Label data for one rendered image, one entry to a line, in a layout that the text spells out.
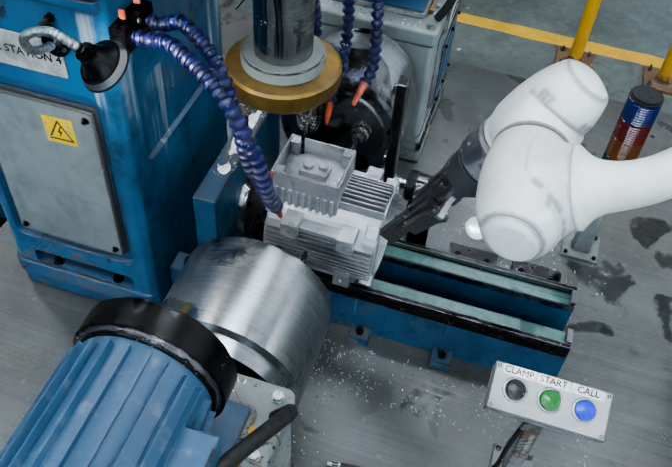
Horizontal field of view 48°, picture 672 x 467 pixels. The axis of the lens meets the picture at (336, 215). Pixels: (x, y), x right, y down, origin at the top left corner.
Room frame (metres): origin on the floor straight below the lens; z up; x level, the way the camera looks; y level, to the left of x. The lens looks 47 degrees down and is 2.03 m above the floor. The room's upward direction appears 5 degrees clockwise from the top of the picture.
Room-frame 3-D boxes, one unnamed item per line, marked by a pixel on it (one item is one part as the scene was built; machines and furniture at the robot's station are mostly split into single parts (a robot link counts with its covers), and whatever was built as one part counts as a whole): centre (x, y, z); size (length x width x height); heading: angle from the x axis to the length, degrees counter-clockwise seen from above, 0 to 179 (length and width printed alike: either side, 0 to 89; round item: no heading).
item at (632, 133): (1.11, -0.54, 1.14); 0.06 x 0.06 x 0.04
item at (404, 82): (1.05, -0.10, 1.12); 0.04 x 0.03 x 0.26; 76
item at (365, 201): (0.94, 0.01, 1.02); 0.20 x 0.19 x 0.19; 75
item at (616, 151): (1.11, -0.54, 1.10); 0.06 x 0.06 x 0.04
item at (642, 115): (1.11, -0.54, 1.19); 0.06 x 0.06 x 0.04
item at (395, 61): (1.27, -0.02, 1.04); 0.41 x 0.25 x 0.25; 166
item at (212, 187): (0.99, 0.21, 0.97); 0.30 x 0.11 x 0.34; 166
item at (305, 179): (0.95, 0.04, 1.11); 0.12 x 0.11 x 0.07; 75
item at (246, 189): (0.97, 0.15, 1.02); 0.15 x 0.02 x 0.15; 166
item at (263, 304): (0.61, 0.15, 1.04); 0.37 x 0.25 x 0.25; 166
